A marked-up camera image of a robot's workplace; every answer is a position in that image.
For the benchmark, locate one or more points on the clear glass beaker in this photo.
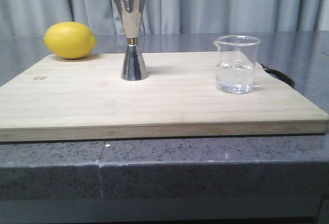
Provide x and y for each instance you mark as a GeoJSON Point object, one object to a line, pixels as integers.
{"type": "Point", "coordinates": [237, 56]}

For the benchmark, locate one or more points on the steel double jigger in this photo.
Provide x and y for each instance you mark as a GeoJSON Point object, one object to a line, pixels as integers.
{"type": "Point", "coordinates": [130, 13]}

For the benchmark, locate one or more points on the light wooden cutting board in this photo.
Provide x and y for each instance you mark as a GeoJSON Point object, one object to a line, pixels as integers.
{"type": "Point", "coordinates": [59, 99]}

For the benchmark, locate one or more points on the yellow lemon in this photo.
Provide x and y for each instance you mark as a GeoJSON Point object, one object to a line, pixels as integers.
{"type": "Point", "coordinates": [70, 40]}

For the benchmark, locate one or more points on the grey pleated curtain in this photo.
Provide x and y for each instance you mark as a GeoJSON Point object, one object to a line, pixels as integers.
{"type": "Point", "coordinates": [33, 17]}

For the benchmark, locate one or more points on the black board strap handle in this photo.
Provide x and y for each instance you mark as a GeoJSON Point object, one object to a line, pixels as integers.
{"type": "Point", "coordinates": [279, 75]}

